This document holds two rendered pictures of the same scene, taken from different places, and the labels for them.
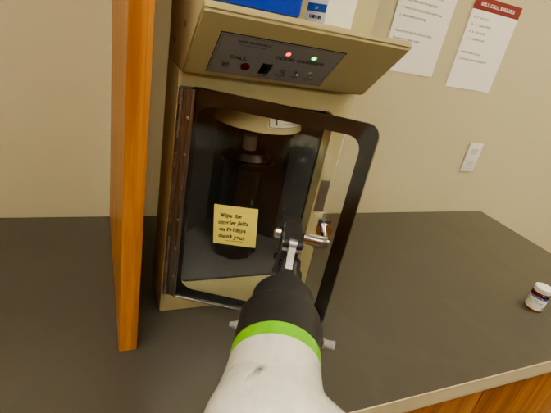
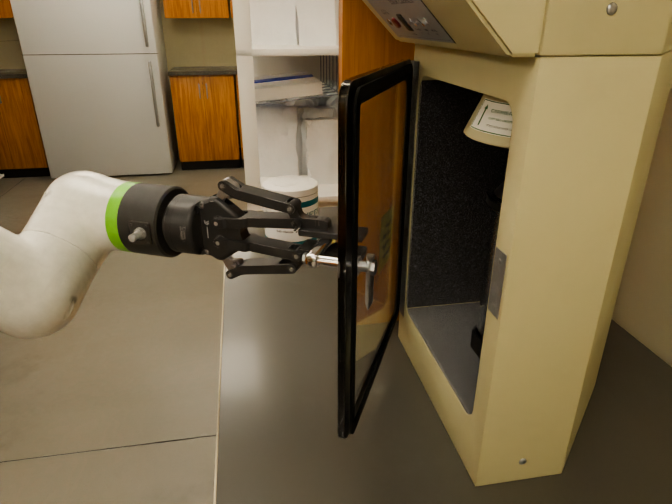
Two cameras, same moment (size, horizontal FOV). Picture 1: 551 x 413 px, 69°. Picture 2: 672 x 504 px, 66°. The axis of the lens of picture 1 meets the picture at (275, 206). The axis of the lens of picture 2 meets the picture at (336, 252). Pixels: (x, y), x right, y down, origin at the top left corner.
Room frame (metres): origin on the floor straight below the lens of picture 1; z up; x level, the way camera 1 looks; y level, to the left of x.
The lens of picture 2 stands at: (0.74, -0.57, 1.44)
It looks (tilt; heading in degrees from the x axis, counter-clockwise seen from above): 24 degrees down; 107
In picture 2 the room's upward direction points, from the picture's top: straight up
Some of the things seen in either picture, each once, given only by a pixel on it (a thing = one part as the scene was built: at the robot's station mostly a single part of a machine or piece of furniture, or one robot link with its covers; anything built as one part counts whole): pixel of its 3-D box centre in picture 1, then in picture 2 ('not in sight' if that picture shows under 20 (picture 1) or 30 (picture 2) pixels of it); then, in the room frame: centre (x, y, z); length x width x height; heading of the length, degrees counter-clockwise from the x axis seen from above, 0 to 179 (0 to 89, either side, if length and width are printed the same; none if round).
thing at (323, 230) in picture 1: (302, 233); (336, 249); (0.58, -0.05, 1.20); 0.10 x 0.05 x 0.03; 89
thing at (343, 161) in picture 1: (261, 220); (377, 236); (0.61, 0.02, 1.19); 0.30 x 0.01 x 0.40; 89
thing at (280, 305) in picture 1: (281, 336); (158, 221); (0.34, -0.04, 1.20); 0.12 x 0.06 x 0.09; 90
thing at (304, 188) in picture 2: not in sight; (291, 212); (0.30, 0.52, 1.02); 0.13 x 0.13 x 0.15
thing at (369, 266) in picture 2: not in sight; (366, 281); (0.63, -0.09, 1.18); 0.02 x 0.02 x 0.06; 89
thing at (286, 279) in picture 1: (283, 293); (211, 226); (0.41, -0.03, 1.20); 0.09 x 0.07 x 0.08; 0
